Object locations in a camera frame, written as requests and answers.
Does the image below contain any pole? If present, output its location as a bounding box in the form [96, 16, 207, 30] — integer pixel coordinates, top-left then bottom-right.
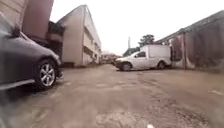
[127, 36, 132, 50]

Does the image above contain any brown dirt road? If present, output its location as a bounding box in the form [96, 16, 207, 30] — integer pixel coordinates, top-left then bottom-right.
[0, 63, 224, 128]

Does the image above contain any white pickup van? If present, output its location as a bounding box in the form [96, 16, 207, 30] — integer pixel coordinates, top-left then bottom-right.
[114, 44, 172, 72]

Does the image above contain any dark green tree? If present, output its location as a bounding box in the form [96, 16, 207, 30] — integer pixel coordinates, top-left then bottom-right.
[138, 34, 156, 48]

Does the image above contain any beige multi-storey building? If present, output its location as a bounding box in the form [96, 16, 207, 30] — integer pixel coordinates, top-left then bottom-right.
[55, 4, 103, 67]

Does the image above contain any dark grey car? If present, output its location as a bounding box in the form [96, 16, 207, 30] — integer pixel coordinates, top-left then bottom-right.
[0, 13, 64, 92]

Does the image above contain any red-brown building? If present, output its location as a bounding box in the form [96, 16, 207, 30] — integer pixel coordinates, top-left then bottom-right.
[0, 0, 55, 42]

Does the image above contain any grey stained wall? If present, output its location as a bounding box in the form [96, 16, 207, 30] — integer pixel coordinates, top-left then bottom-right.
[155, 9, 224, 72]

